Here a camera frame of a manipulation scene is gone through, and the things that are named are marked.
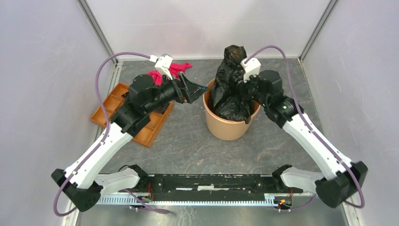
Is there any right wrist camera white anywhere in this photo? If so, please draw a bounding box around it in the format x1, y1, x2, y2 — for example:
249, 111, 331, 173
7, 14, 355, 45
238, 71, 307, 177
240, 57, 261, 83

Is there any orange compartment tray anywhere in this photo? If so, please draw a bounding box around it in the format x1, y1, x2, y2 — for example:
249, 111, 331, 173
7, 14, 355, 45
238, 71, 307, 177
90, 82, 174, 148

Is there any white slotted cable duct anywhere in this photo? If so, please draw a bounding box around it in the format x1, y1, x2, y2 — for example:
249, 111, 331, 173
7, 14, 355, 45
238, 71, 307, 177
96, 194, 278, 207

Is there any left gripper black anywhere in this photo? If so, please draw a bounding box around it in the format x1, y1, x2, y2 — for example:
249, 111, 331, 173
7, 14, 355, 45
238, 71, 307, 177
146, 71, 209, 113

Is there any black plastic trash bag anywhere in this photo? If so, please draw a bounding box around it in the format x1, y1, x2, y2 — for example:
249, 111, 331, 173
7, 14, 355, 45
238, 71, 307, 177
208, 45, 254, 124

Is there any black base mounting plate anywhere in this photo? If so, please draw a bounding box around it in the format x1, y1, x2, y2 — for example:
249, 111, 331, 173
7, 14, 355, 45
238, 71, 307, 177
129, 174, 303, 202

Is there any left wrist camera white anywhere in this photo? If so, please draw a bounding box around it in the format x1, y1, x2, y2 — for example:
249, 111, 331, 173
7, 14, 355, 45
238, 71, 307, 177
149, 54, 174, 80

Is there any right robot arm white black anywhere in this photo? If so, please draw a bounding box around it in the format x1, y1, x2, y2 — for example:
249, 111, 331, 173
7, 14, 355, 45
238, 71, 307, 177
242, 70, 368, 208

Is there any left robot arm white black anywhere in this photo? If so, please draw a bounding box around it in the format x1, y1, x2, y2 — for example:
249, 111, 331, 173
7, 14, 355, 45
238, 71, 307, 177
51, 73, 208, 216

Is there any aluminium corner post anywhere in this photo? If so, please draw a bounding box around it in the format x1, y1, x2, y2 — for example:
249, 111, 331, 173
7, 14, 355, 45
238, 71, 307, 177
77, 0, 115, 57
298, 0, 339, 64

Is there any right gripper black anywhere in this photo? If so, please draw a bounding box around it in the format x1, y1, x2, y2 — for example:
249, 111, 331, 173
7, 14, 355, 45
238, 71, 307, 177
236, 71, 269, 107

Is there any left aluminium corner post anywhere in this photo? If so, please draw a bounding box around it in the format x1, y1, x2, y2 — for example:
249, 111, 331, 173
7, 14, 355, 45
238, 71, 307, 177
77, 0, 115, 57

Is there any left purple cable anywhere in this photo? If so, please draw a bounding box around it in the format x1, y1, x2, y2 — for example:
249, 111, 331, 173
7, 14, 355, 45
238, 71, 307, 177
53, 51, 153, 217

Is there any orange trash bin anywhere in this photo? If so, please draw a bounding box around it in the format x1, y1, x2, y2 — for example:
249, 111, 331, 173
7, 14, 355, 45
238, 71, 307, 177
202, 79, 261, 141

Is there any right aluminium corner post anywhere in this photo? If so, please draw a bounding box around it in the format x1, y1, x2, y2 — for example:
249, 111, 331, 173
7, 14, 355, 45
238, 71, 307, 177
298, 0, 339, 64

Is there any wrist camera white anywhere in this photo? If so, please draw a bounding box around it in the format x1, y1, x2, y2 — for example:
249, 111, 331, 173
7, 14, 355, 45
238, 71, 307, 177
240, 57, 261, 83
149, 54, 174, 80

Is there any crumpled red cloth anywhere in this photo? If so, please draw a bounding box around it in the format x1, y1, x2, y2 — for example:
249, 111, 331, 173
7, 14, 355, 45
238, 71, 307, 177
147, 63, 192, 86

